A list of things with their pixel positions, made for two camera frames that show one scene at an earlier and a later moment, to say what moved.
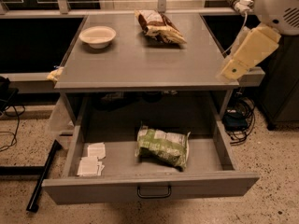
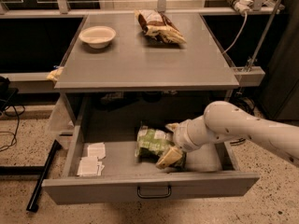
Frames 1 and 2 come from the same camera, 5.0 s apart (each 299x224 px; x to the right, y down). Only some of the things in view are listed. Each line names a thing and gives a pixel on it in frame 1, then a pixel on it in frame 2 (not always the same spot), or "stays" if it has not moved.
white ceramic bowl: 97,36 stays
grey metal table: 140,81 stays
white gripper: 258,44 to 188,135
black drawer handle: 155,196 stays
